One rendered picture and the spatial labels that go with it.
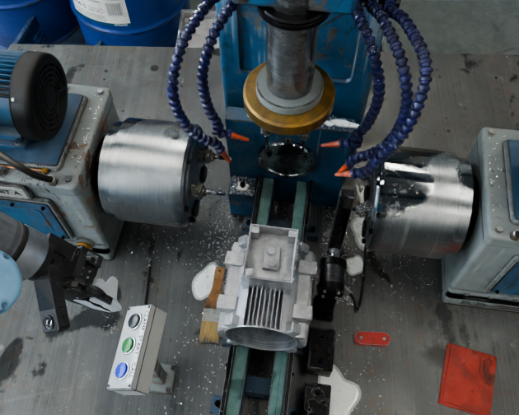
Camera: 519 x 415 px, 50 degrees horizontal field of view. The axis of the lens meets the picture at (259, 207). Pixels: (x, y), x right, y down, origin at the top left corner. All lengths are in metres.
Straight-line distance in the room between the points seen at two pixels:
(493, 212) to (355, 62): 0.44
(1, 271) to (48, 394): 0.72
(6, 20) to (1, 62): 1.95
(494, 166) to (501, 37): 2.13
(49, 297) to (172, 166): 0.39
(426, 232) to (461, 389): 0.41
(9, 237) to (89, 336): 0.57
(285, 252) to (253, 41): 0.48
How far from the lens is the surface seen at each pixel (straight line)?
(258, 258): 1.16
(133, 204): 1.29
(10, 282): 0.80
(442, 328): 1.50
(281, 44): 0.98
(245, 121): 1.31
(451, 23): 3.39
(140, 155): 1.26
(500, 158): 1.33
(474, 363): 1.49
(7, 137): 1.35
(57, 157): 1.29
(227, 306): 1.17
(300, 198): 1.46
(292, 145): 1.34
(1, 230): 0.98
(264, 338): 1.28
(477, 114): 1.89
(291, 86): 1.05
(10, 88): 1.20
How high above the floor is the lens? 2.17
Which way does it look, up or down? 60 degrees down
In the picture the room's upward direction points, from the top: 1 degrees counter-clockwise
